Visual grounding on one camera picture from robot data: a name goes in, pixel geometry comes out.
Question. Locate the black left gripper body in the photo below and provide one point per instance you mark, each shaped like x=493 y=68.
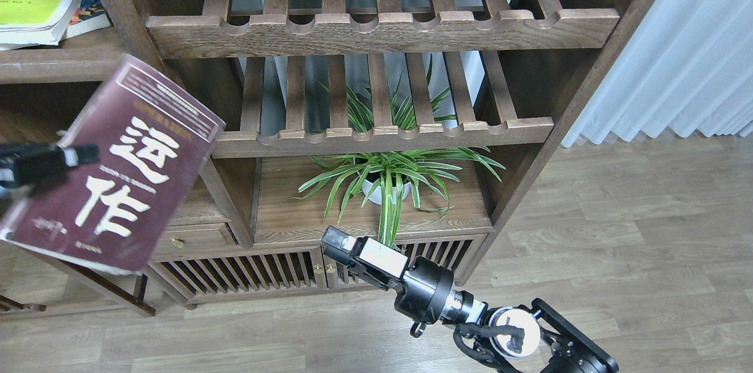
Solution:
x=31 y=163

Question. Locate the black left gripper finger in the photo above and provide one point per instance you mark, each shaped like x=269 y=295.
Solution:
x=77 y=155

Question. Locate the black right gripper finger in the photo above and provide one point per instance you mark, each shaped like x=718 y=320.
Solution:
x=338 y=245

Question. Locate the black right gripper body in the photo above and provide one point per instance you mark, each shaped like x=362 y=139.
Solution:
x=425 y=290

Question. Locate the maroon book white characters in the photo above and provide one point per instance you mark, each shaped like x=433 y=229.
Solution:
x=153 y=139

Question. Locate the green cover picture book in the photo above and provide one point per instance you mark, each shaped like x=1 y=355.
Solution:
x=91 y=15

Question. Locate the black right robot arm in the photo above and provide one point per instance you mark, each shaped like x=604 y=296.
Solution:
x=491 y=336

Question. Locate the white plant pot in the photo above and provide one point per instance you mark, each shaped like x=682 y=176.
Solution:
x=372 y=190

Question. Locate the green spider plant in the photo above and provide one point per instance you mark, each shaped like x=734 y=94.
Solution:
x=428 y=170

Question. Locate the brass drawer knob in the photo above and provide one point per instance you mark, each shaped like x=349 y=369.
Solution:
x=177 y=242

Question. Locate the dark wooden bookshelf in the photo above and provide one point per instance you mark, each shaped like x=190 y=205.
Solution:
x=294 y=78

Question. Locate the white pleated curtain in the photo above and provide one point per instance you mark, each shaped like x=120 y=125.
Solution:
x=687 y=68

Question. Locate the dark wooden chair frame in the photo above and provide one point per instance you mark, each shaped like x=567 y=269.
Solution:
x=113 y=296

